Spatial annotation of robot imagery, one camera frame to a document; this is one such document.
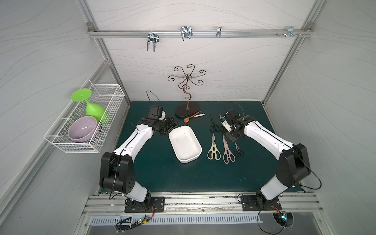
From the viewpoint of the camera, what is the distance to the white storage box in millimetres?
886

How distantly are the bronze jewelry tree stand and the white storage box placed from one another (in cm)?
16

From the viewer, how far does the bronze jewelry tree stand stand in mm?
900
